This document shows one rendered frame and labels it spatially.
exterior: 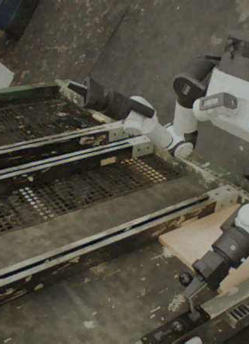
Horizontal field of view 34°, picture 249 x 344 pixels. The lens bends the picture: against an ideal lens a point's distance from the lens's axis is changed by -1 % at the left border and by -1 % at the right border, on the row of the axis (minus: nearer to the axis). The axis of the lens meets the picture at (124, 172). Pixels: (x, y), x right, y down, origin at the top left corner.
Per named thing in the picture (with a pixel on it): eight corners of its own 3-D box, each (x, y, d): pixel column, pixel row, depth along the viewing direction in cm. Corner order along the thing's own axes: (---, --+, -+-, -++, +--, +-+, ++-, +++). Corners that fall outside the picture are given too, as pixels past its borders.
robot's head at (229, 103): (217, 100, 120) (199, 93, 116) (241, 94, 113) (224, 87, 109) (216, 120, 119) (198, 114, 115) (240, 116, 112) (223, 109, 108)
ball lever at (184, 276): (205, 319, 105) (194, 270, 104) (194, 325, 103) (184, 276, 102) (195, 315, 109) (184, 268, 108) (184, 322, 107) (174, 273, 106)
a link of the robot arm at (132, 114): (111, 97, 140) (137, 110, 146) (105, 126, 137) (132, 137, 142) (129, 86, 131) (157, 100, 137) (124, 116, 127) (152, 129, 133)
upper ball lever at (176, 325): (167, 342, 101) (192, 329, 90) (154, 348, 99) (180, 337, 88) (159, 328, 102) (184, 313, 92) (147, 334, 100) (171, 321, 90)
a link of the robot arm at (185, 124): (184, 131, 166) (191, 87, 149) (200, 153, 159) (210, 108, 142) (159, 139, 163) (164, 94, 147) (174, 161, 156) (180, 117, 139)
